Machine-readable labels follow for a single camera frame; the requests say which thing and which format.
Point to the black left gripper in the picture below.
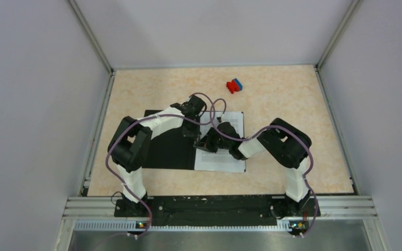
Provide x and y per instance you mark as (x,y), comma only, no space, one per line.
(194,133)

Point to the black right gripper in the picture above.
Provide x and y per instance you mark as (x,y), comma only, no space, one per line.
(207,144)

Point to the white printed paper stack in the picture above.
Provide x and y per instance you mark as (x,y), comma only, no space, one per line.
(222,161)

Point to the teal and black file folder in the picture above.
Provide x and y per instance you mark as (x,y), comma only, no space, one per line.
(171,150)

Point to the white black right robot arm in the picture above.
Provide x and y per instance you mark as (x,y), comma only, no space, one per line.
(288,145)

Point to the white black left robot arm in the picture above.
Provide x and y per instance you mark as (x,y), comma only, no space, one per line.
(129,147)

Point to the red and blue toy block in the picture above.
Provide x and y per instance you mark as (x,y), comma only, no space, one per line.
(234,86)

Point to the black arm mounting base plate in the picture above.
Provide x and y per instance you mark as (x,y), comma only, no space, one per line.
(213,211)

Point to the aluminium front frame rail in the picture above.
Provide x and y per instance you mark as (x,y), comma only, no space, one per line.
(97,213)

